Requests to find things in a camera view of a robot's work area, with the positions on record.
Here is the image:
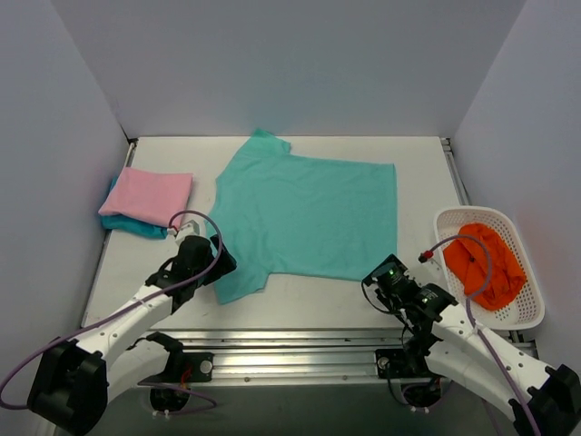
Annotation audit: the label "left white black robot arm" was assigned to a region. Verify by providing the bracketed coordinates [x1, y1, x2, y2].
[26, 234, 236, 435]

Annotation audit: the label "aluminium rail frame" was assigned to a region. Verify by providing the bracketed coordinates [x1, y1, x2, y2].
[49, 135, 544, 390]

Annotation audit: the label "teal t shirt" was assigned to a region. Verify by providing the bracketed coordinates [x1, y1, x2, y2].
[210, 130, 398, 304]

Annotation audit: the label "white plastic perforated basket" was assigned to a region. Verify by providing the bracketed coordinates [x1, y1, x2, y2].
[434, 206, 546, 331]

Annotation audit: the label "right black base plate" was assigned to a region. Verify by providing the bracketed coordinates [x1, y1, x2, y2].
[374, 345, 462, 380]

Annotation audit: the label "orange t shirt in basket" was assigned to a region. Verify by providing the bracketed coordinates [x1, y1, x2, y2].
[443, 223, 527, 312]

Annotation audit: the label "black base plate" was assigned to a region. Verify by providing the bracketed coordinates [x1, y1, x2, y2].
[374, 345, 462, 380]
[143, 352, 214, 384]

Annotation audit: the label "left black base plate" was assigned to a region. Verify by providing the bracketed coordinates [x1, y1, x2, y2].
[143, 352, 214, 384]

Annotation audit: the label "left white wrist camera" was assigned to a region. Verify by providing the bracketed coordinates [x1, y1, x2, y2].
[167, 220, 202, 245]

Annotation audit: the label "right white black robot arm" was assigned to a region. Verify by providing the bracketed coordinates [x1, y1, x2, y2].
[361, 255, 580, 435]

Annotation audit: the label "folded teal t shirt underneath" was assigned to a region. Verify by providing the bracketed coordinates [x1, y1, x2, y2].
[99, 175, 173, 241]

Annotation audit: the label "folded pink t shirt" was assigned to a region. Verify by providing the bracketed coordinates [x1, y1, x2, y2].
[98, 167, 193, 227]

